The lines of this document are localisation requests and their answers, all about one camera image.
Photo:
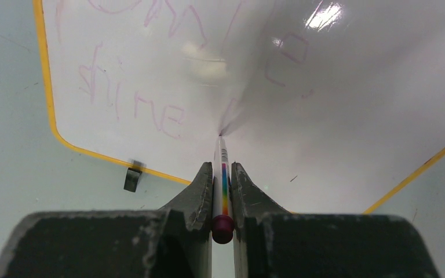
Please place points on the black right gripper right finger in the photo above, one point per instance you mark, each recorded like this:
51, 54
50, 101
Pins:
273, 242

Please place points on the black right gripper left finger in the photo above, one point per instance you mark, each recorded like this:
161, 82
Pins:
172, 241

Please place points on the white marker pen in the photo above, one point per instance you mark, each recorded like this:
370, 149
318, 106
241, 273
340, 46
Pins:
222, 224

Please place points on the yellow framed whiteboard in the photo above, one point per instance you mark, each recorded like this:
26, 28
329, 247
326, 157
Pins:
328, 105

